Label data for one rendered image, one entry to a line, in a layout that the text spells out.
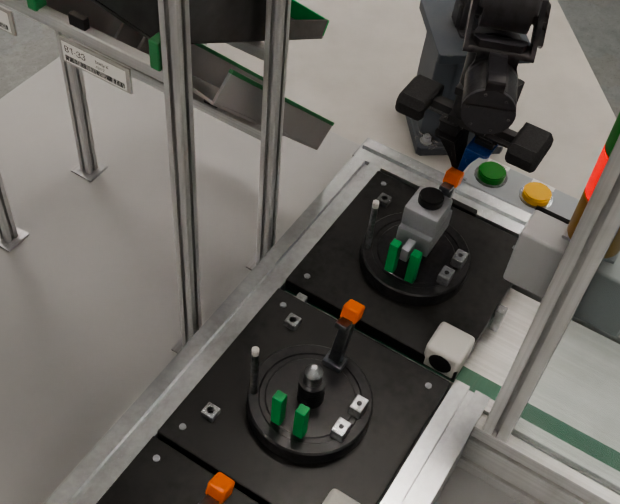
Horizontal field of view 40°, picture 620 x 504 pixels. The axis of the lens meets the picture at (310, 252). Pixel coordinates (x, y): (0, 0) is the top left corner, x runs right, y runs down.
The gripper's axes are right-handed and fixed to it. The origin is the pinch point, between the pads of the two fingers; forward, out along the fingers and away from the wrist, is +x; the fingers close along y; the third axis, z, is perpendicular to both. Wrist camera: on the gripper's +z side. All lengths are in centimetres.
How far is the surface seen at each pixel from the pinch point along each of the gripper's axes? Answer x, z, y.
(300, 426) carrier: 7.1, -40.3, -2.0
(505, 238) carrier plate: 11.7, 1.0, -8.4
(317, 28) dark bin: -11.9, -4.3, 20.2
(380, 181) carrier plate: 11.7, 0.3, 10.4
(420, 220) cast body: 1.2, -12.4, -0.5
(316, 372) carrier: 3.9, -35.6, -0.8
